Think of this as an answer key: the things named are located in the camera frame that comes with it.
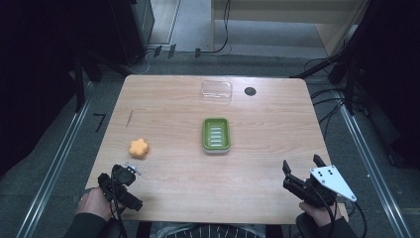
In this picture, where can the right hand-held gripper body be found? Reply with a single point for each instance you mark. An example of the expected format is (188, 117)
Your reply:
(325, 185)

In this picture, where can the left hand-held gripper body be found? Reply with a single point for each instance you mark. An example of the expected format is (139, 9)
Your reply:
(123, 195)

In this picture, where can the orange flower-shaped soap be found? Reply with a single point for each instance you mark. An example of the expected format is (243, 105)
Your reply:
(138, 148)

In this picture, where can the green soap dish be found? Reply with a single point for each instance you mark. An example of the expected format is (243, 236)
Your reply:
(216, 135)

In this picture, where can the person's right hand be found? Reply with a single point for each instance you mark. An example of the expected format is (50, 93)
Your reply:
(318, 214)

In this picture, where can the person's left hand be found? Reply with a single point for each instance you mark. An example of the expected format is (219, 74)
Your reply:
(94, 203)

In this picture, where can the black round table grommet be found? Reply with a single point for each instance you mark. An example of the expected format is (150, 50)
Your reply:
(250, 91)

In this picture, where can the person's striped clothing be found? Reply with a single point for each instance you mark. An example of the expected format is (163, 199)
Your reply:
(211, 230)

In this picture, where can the black metal stand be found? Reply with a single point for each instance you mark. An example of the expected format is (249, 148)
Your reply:
(343, 66)
(81, 76)

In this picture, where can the clear plastic container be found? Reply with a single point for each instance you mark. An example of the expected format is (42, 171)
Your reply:
(216, 91)

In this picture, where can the light wooden furniture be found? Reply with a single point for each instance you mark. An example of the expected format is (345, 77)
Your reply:
(290, 13)

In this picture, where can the black cabinet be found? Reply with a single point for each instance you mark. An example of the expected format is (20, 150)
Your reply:
(132, 29)

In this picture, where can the metal floor rail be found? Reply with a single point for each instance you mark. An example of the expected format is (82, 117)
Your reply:
(373, 172)
(52, 165)

